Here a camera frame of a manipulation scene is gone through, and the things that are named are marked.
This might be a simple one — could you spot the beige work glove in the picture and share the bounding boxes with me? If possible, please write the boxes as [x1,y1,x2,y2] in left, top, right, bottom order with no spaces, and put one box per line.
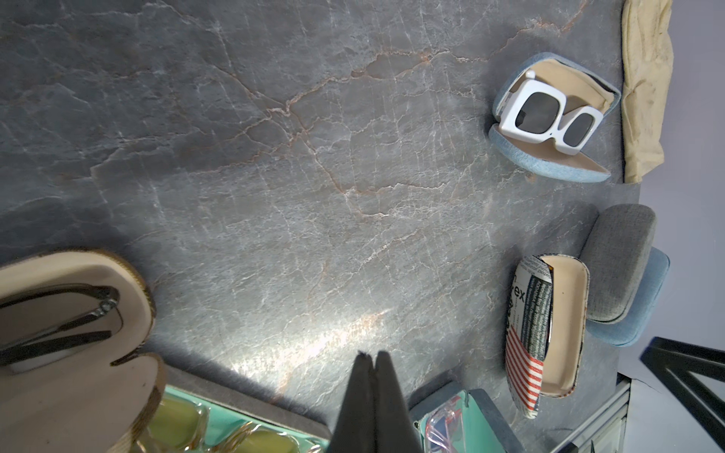
[621,0,674,184]

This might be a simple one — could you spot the grey fabric glasses case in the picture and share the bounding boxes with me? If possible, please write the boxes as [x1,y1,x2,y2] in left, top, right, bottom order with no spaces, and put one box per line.
[580,204,657,324]

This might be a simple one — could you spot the white square sunglasses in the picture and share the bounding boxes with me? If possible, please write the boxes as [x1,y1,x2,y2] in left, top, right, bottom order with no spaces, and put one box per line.
[500,70,603,156]

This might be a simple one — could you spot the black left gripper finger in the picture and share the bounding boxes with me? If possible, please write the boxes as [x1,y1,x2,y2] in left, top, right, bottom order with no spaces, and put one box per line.
[327,353,376,453]

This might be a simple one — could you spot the plaid beige glasses case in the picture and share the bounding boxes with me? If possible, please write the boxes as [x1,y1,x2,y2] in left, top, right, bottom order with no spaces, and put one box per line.
[1,248,166,452]

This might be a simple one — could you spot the blue case orange lining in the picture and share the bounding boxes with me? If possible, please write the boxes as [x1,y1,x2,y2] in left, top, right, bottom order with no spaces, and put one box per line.
[586,247,671,347]

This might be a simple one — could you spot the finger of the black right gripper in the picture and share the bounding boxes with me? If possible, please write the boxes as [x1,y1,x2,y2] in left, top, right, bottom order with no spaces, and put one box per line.
[375,351,422,453]

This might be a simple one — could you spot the grey case mint lining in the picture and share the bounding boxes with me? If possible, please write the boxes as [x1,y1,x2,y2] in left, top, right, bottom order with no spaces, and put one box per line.
[130,366,332,452]

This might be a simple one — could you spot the mint case blue glasses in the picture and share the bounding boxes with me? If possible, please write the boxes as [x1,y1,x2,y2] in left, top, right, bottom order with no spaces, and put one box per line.
[410,381,525,453]

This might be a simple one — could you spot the light blue case white sunglasses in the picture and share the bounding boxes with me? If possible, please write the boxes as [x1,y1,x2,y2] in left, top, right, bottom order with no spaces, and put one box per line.
[488,52,621,183]

